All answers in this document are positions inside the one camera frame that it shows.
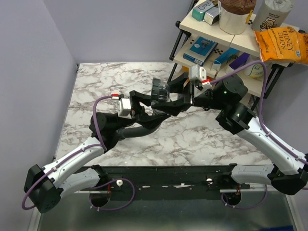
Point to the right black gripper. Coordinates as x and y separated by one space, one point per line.
173 108

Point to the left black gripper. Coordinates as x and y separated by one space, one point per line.
141 117

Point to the clear plastic pipe fitting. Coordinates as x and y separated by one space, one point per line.
160 93

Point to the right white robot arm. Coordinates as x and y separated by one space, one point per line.
288 171

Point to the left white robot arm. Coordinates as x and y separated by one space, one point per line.
114 118

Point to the blue product box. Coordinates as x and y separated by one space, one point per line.
199 50

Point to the blue white carton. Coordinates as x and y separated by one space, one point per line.
219 61

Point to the purple white carton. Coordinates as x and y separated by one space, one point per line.
238 62

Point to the white round container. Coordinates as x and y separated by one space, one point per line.
255 71

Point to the teal green box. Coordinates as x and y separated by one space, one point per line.
198 12

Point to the silver small box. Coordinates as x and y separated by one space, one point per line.
211 16

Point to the white tub brown lid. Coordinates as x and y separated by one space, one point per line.
233 15

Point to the orange honey dijon chip bag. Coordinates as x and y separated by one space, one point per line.
283 44

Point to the grey cylindrical canister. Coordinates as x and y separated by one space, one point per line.
272 14

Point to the aluminium frame rail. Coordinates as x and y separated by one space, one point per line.
264 190

